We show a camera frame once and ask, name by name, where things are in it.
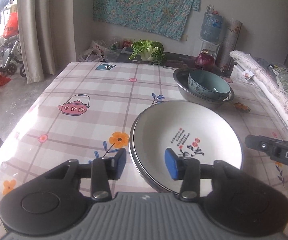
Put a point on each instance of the wheelchair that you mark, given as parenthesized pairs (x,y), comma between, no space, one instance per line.
(11,56)

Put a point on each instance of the red cabbage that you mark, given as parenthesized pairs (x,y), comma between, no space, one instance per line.
(204,61)

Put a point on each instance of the rolled patterned mat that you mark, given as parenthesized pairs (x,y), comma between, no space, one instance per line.
(229,43)

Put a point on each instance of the teal floral wall cloth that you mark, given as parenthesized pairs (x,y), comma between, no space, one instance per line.
(167,18)

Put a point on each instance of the blue water jug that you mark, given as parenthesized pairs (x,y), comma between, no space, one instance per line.
(211,27)

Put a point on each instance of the white water dispenser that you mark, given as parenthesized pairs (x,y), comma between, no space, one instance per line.
(210,48)

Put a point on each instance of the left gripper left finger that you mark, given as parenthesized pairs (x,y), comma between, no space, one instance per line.
(105,169)

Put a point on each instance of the white ceramic plate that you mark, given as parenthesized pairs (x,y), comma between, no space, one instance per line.
(190,130)

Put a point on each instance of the white lace bed cover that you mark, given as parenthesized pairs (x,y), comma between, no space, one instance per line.
(268,83)

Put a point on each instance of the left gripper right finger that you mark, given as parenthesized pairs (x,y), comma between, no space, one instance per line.
(188,171)

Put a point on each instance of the red drink carton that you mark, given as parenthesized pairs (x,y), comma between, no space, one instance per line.
(127,43)

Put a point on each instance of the beige curtain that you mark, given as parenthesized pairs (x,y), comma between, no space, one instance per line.
(47,36)

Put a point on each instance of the plaid teapot tablecloth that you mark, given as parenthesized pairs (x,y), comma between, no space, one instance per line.
(45,138)

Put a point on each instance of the green ceramic bowl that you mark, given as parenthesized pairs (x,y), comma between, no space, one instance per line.
(208,85)

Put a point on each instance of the large steel bowl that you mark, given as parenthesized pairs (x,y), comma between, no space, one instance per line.
(181,78)

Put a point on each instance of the white plastic bag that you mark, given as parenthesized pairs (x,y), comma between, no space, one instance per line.
(95,53)

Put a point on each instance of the green leafy cabbage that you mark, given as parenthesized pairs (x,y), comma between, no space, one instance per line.
(149,51)

